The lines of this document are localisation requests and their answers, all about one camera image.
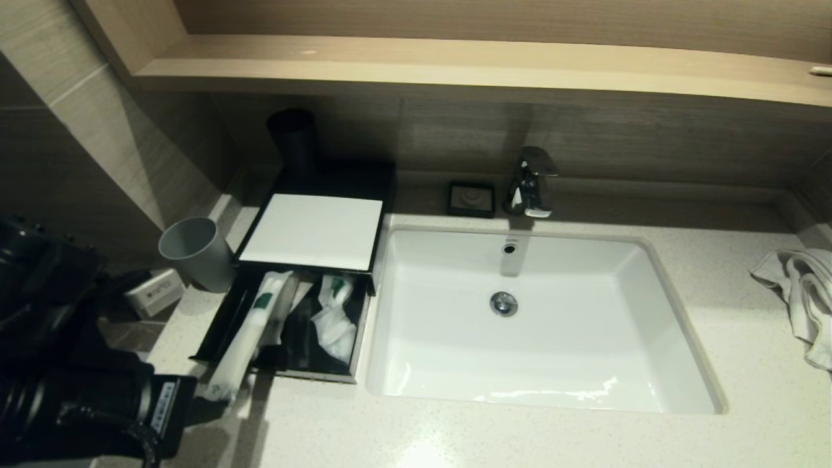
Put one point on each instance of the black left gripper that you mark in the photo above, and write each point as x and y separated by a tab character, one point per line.
169	409

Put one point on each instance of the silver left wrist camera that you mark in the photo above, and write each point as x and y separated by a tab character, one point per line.
156	292

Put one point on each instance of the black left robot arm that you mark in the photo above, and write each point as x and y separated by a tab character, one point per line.
39	292

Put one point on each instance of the small beige shelf item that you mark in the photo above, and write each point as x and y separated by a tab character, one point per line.
820	70

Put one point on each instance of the black tumbler cup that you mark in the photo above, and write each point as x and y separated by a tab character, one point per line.
292	143

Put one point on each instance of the clear sachet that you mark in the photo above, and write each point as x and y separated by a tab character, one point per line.
335	331

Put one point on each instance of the toothbrush toothpaste packet green label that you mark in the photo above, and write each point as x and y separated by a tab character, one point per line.
250	331

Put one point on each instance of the chrome sink drain stopper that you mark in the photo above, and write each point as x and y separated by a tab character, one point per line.
504	303

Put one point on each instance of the white towel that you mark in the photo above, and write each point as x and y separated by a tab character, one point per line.
803	292

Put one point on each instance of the chrome sink faucet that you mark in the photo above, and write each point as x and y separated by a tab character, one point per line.
530	188

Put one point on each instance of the drawer with plastic bags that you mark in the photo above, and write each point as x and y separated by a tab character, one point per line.
299	357

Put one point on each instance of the white sink basin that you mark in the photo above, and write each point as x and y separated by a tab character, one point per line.
572	344

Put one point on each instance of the black soap dish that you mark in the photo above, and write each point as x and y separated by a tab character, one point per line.
471	199

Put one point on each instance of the light wooden shelf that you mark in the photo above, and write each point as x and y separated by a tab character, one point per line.
455	65

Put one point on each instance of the black amenity box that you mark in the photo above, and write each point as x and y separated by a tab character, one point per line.
383	185

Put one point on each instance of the grey plastic cup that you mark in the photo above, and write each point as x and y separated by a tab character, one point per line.
195	257

